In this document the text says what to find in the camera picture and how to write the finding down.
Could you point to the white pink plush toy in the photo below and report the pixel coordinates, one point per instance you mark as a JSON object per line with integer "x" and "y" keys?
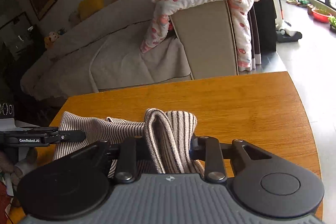
{"x": 53, "y": 36}

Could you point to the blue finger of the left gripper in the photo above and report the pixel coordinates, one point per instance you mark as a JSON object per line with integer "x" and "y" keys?
{"x": 53, "y": 135}

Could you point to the green slippers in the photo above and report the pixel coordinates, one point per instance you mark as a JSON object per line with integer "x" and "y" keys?
{"x": 300, "y": 3}

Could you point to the left yellow cushion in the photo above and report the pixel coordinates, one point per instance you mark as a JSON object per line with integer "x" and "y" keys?
{"x": 87, "y": 8}

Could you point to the beige covered sofa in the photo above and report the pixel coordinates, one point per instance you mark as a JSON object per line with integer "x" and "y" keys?
{"x": 103, "y": 52}

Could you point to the glass fish tank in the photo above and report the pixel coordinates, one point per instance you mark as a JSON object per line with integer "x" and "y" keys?
{"x": 21, "y": 37}

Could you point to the brown striped sweater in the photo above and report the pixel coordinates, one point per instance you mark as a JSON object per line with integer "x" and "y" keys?
{"x": 167, "y": 134}

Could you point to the black tray with greens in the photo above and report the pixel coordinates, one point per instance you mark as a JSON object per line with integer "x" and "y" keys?
{"x": 332, "y": 24}

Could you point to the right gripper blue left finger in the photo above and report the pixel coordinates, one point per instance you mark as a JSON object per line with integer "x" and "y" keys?
{"x": 127, "y": 169}

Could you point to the yellow plush toy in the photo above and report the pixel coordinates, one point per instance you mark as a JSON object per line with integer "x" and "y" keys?
{"x": 48, "y": 42}

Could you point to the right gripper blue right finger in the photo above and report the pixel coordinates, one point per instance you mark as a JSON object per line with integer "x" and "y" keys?
{"x": 208, "y": 149}

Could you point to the red plastic basin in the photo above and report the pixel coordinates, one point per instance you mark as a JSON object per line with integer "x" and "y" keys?
{"x": 321, "y": 15}

